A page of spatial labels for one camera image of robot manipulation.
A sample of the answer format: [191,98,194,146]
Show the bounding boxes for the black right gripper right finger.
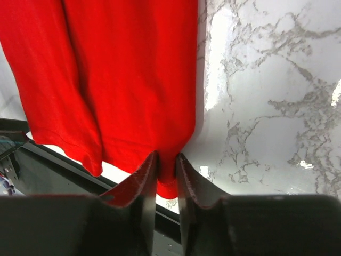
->
[175,154,340,255]

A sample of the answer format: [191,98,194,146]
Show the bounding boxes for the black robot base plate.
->
[0,117,183,256]

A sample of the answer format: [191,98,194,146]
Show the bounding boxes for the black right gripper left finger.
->
[1,152,158,255]

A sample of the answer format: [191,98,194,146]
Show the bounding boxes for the bright red t-shirt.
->
[1,1,199,199]

